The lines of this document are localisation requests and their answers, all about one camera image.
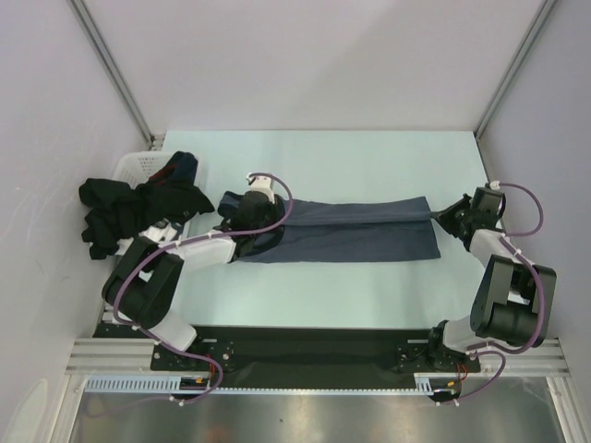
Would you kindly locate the blue printed tank top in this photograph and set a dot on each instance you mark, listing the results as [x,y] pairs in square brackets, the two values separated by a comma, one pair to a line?
[398,231]

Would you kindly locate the black tank top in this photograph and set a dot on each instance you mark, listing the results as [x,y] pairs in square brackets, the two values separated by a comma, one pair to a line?
[118,211]

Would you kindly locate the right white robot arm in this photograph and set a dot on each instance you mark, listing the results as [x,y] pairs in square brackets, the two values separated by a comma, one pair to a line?
[512,305]

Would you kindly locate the white plastic laundry basket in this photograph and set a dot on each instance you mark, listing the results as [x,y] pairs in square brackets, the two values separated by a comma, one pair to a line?
[136,168]

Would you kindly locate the left aluminium frame post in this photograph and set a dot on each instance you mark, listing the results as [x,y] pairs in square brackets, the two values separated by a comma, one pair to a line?
[106,58]

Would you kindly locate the slotted cable duct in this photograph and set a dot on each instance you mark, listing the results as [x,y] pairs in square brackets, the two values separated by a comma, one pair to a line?
[188,385]

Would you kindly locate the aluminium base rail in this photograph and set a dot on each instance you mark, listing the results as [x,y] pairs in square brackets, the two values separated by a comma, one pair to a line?
[133,357]

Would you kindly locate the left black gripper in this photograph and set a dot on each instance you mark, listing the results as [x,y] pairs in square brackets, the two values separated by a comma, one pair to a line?
[271,207]

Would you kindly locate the dark navy red garment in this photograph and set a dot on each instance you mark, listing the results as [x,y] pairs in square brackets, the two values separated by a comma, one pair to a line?
[182,167]

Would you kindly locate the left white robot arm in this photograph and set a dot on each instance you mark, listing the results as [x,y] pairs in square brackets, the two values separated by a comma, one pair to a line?
[142,286]

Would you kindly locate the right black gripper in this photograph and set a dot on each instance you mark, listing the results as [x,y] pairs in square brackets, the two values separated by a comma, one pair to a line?
[445,216]

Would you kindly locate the right aluminium frame post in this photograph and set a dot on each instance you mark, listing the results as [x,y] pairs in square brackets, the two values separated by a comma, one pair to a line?
[526,46]

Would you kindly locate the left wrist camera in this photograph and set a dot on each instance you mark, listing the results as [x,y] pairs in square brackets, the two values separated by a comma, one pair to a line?
[261,183]

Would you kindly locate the aluminium frame post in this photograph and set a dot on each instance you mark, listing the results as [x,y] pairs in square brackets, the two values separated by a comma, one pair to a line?
[526,46]
[106,58]

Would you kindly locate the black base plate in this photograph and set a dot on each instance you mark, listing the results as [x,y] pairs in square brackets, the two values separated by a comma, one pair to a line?
[318,358]

